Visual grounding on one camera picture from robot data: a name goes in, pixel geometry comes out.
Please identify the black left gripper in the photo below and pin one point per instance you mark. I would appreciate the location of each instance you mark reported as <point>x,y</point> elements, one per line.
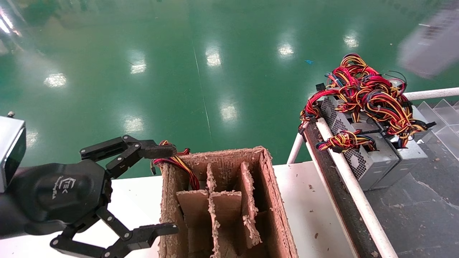
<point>61,193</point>

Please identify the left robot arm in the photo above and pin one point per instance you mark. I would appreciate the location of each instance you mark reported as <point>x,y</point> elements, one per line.
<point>7,218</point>

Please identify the cardboard divider insert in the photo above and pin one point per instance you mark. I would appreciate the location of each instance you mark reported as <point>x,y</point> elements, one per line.
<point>226,206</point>

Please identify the worn brown cardboard box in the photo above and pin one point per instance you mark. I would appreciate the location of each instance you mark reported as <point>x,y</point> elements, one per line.
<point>274,200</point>

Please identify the white pipe leg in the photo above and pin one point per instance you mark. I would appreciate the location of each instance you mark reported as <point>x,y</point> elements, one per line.
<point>294,150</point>

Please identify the grey metal power supply unit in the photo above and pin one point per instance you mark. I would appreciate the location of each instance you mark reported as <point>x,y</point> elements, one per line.
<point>376,168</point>
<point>331,109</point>
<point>364,127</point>
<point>412,156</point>

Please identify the blue scrap of litter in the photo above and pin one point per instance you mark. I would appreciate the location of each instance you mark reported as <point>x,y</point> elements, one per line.
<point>309,62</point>

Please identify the clear acrylic compartment organizer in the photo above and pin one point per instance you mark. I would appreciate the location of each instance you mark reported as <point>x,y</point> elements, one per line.
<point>446,114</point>

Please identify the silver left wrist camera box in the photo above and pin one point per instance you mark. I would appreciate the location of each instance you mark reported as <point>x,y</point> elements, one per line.
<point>9,143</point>

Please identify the long white pipe rail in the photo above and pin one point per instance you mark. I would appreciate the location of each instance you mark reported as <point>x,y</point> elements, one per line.
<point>355,190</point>

